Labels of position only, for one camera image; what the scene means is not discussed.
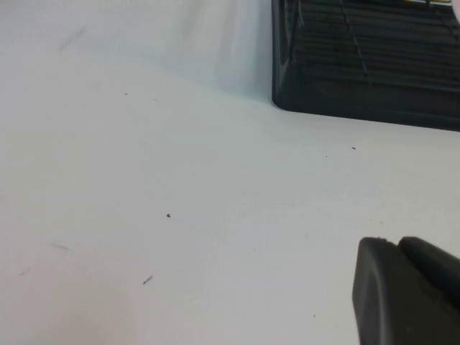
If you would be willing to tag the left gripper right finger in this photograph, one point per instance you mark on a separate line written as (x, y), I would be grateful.
(435, 267)

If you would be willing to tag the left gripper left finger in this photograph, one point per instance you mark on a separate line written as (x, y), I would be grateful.
(388, 305)

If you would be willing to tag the black plastic drain tray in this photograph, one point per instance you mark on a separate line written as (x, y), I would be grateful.
(359, 100)

